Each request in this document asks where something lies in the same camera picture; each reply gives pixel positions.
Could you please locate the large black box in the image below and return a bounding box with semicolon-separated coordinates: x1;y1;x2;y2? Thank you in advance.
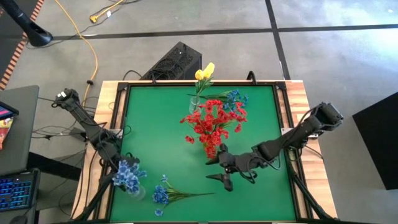
351;91;398;190

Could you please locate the backlit computer keyboard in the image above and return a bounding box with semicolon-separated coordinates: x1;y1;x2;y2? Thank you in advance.
0;167;40;213

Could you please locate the black aluminium table frame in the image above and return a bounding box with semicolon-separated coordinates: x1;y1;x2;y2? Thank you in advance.
70;80;343;224

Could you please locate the grey desk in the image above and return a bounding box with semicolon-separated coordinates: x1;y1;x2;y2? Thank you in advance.
0;85;40;177

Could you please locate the clear ribbed glass bottle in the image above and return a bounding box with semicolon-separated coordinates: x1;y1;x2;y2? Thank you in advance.
129;185;147;202

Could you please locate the yellow power plug cord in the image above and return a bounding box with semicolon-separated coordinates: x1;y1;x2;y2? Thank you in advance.
89;0;125;24

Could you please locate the black stand pole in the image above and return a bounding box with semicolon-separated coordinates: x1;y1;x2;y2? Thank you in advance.
0;0;53;47

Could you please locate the blue artificial flower bunch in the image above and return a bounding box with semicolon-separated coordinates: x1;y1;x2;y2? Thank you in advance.
186;89;249;110
111;159;148;195
152;174;216;218

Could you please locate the tablet with pink screen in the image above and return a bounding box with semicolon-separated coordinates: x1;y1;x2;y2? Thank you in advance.
0;101;19;121

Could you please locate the black computer mouse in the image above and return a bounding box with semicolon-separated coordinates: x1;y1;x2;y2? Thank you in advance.
9;214;29;224

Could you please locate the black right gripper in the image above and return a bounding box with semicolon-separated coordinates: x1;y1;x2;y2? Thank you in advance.
205;143;266;192

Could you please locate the green table mat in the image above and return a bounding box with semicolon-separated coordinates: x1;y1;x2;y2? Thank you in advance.
110;84;298;222

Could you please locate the colourful snack bag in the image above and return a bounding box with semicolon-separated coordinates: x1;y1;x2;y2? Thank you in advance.
0;116;15;150

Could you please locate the black mat with orange stripes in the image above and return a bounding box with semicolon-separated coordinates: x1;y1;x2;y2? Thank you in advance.
0;0;45;91

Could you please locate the clear textured glass vase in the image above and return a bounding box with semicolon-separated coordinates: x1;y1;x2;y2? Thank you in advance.
188;95;203;115

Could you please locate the black computer tower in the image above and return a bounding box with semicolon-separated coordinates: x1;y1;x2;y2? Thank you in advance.
141;41;203;81

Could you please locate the long yellow extension cable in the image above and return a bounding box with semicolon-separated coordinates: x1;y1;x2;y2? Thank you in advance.
54;0;100;106

